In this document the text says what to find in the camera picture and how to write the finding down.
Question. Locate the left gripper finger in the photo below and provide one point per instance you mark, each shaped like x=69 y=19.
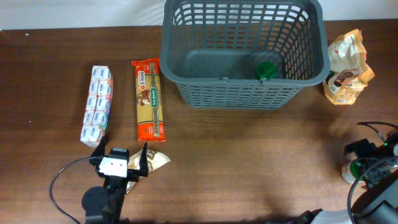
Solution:
x=143 y=165
x=100 y=149

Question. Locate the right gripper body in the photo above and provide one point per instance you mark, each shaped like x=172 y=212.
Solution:
x=370 y=153

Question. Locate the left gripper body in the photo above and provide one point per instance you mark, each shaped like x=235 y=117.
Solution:
x=133 y=175

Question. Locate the green lid seasoning jar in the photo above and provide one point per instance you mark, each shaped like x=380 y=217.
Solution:
x=351 y=171

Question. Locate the orange snack bag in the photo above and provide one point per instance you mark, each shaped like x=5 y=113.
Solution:
x=349 y=73

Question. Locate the green lid spice jar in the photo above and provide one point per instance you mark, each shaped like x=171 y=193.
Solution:
x=266 y=70

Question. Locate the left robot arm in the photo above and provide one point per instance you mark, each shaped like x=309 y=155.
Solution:
x=103 y=204

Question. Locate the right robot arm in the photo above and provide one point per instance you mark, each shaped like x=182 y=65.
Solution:
x=372 y=197

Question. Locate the white tissue multipack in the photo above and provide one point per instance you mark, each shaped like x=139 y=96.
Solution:
x=98 y=106

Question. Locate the orange spaghetti packet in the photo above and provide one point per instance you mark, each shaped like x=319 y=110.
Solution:
x=150 y=120

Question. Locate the grey plastic basket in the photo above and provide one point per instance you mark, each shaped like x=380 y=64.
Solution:
x=210 y=50

